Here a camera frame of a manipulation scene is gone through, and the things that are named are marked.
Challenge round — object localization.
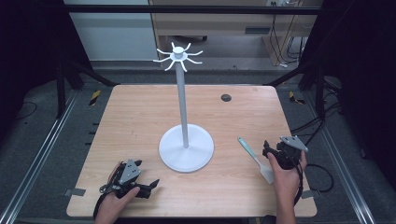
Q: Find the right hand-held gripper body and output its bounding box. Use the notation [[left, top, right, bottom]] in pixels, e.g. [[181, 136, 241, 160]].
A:
[[264, 135, 309, 171]]

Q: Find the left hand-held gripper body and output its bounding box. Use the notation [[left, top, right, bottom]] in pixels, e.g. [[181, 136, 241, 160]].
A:
[[99, 159, 153, 200]]

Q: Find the teal-handled white spatula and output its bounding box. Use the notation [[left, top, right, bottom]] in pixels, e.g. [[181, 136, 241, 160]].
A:
[[237, 136, 276, 185]]

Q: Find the white hook stand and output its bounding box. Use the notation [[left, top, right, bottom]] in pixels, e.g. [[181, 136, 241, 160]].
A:
[[152, 41, 215, 174]]

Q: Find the person's right hand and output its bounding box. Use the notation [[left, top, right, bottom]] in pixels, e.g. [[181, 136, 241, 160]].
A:
[[266, 151, 308, 203]]

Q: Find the yellow and black tape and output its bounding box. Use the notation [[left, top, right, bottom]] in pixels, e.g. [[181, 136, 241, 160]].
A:
[[89, 89, 103, 106], [288, 91, 306, 105]]

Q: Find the black metal stand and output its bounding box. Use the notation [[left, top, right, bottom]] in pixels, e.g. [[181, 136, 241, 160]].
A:
[[263, 57, 329, 120], [55, 59, 120, 119]]

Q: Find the wooden desk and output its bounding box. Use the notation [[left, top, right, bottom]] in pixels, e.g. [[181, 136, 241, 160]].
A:
[[148, 0, 323, 67]]

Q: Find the white cabinet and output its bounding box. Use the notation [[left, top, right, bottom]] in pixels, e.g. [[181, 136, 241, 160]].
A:
[[63, 0, 159, 62]]

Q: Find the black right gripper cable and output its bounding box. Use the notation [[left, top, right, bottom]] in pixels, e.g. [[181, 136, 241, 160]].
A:
[[286, 155, 304, 207]]

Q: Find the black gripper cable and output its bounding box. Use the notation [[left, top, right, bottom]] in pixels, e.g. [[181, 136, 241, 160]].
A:
[[92, 192, 107, 220], [286, 155, 304, 207]]

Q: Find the bundle of black floor cables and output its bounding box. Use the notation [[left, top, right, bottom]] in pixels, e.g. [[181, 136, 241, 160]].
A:
[[290, 102, 342, 147]]

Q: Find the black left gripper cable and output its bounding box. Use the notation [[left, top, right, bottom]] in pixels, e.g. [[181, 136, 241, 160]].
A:
[[92, 192, 107, 220]]

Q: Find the black looped floor cable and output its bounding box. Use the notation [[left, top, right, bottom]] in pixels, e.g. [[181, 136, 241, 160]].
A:
[[304, 163, 335, 193]]

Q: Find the aluminium floor rail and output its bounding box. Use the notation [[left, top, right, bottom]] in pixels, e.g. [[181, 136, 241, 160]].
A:
[[0, 89, 79, 224], [302, 92, 377, 224]]

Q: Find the bundle of hanging black cables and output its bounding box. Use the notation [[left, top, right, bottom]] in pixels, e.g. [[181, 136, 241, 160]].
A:
[[268, 13, 308, 68]]

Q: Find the thin black floor cable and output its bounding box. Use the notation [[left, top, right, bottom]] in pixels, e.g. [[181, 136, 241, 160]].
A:
[[14, 100, 39, 121]]

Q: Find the black horizontal frame bar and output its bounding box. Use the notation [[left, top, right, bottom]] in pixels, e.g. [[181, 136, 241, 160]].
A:
[[63, 4, 322, 16]]

